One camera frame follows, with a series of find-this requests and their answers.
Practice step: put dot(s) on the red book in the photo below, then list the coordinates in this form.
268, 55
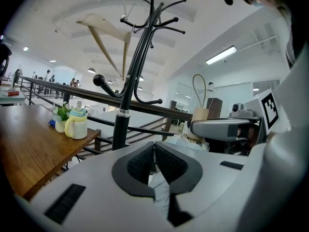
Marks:
10, 93

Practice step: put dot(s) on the black metal coat rack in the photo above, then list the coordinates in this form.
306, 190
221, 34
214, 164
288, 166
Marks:
120, 129

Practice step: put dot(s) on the black office chair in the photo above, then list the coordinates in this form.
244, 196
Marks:
4, 54

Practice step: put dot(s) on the pale blue table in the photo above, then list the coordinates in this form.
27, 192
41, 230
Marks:
12, 100

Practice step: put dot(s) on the yellow and white mug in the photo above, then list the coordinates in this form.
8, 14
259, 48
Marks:
78, 127

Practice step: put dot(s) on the pale umbrella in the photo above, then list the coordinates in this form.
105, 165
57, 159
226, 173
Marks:
200, 114

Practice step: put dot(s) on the long ceiling light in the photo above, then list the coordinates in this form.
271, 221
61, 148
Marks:
220, 55

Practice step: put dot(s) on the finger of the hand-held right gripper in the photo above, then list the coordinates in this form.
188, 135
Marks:
212, 129

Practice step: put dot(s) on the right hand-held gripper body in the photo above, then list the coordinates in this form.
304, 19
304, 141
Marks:
270, 112

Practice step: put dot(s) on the dark wooden stair railing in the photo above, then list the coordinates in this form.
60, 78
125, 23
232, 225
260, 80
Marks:
96, 97

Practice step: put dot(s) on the brown wooden table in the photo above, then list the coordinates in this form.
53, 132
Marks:
29, 141

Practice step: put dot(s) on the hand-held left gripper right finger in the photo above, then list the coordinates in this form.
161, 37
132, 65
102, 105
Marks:
212, 190

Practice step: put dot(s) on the beige wooden clothes hanger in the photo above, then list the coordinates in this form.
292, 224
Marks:
106, 28

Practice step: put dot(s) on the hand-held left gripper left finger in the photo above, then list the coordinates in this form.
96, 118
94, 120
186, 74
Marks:
96, 190

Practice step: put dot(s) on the blue cloth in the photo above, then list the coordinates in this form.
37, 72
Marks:
52, 123

